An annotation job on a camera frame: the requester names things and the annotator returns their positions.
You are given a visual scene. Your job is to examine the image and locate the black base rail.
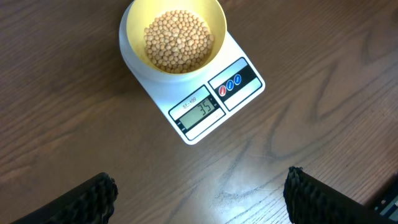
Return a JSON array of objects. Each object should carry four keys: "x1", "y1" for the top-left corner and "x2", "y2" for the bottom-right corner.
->
[{"x1": 366, "y1": 174, "x2": 397, "y2": 224}]

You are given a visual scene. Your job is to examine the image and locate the soybeans in bowl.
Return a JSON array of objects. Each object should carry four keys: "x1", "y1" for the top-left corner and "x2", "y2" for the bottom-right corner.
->
[{"x1": 144, "y1": 10, "x2": 215, "y2": 74}]

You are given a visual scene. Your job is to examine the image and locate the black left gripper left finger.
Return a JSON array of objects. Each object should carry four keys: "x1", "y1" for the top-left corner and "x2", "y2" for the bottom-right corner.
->
[{"x1": 12, "y1": 172, "x2": 118, "y2": 224}]

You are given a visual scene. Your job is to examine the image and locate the pale yellow plastic bowl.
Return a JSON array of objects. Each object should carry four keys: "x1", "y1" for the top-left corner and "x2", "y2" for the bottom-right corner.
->
[{"x1": 126, "y1": 0, "x2": 227, "y2": 75}]

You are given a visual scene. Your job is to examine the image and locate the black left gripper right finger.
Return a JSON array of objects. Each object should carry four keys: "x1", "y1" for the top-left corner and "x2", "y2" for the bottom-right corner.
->
[{"x1": 283, "y1": 166, "x2": 395, "y2": 224}]

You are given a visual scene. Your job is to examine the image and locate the white digital kitchen scale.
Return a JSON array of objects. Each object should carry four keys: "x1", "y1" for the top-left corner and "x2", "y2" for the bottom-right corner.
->
[{"x1": 119, "y1": 1, "x2": 266, "y2": 145}]

